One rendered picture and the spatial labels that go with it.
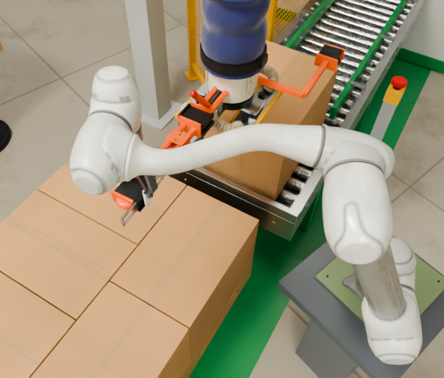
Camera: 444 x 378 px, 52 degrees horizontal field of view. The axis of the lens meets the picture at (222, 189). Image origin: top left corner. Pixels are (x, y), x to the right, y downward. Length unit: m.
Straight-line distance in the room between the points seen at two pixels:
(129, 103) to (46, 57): 3.09
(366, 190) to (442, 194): 2.29
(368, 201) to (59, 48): 3.50
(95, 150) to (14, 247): 1.31
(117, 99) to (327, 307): 1.08
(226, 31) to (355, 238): 0.79
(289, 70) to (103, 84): 1.36
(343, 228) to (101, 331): 1.20
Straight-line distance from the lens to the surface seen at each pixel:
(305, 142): 1.05
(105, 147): 0.92
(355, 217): 0.94
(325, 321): 1.69
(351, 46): 3.23
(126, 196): 1.29
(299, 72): 2.23
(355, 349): 1.68
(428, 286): 1.84
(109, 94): 1.00
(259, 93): 1.74
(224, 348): 2.40
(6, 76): 3.99
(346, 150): 1.04
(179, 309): 1.88
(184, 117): 1.47
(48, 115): 3.54
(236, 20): 1.42
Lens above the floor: 2.27
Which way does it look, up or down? 52 degrees down
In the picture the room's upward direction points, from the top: 3 degrees clockwise
